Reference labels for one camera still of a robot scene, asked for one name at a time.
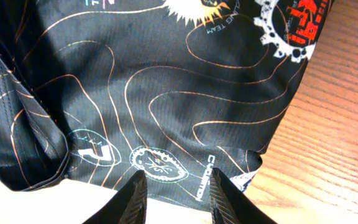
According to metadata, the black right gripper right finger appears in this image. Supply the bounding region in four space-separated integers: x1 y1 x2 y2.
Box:
209 168 277 224

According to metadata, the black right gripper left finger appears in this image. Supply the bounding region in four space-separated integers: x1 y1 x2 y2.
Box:
83 170 147 224

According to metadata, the black patterned sports jersey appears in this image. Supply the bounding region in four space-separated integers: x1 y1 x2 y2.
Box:
0 0 333 211

